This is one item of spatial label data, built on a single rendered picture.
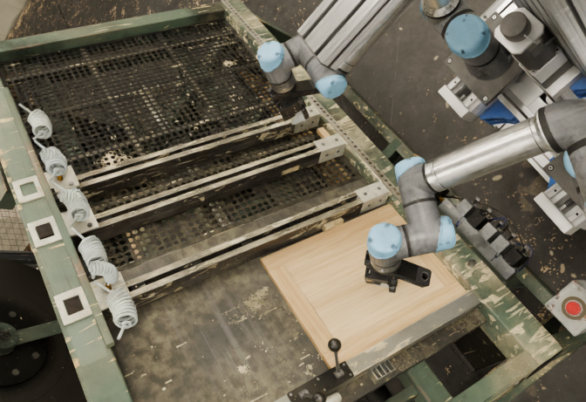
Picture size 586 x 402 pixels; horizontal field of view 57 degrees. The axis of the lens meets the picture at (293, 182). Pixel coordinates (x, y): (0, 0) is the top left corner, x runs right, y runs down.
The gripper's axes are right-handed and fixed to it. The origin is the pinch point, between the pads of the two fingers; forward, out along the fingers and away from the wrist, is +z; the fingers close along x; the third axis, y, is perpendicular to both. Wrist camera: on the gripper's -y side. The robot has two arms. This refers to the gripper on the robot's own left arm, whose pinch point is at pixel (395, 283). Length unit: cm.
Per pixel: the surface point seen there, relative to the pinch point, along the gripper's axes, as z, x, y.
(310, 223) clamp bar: 23.8, -23.1, 32.9
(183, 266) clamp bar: 7, 3, 66
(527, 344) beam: 37, 2, -41
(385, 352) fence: 22.2, 15.0, 1.1
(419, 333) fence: 27.5, 6.5, -7.7
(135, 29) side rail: 31, -111, 138
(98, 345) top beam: -10, 33, 75
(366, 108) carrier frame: 106, -127, 35
